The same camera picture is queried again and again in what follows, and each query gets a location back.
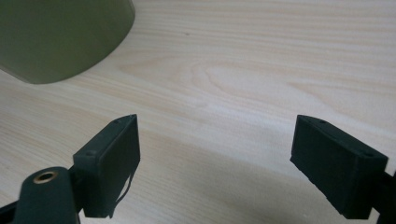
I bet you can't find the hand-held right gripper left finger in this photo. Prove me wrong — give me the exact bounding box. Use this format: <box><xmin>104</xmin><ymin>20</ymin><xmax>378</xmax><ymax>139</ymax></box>
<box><xmin>72</xmin><ymin>113</ymin><xmax>142</xmax><ymax>219</ymax></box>

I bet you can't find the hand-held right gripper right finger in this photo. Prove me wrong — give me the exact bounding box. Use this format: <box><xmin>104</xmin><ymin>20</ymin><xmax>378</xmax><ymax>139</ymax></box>
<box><xmin>290</xmin><ymin>114</ymin><xmax>389</xmax><ymax>220</ymax></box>

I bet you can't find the olive green bowl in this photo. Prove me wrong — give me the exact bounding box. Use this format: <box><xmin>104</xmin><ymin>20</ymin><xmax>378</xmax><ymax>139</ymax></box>
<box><xmin>0</xmin><ymin>0</ymin><xmax>136</xmax><ymax>85</ymax></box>

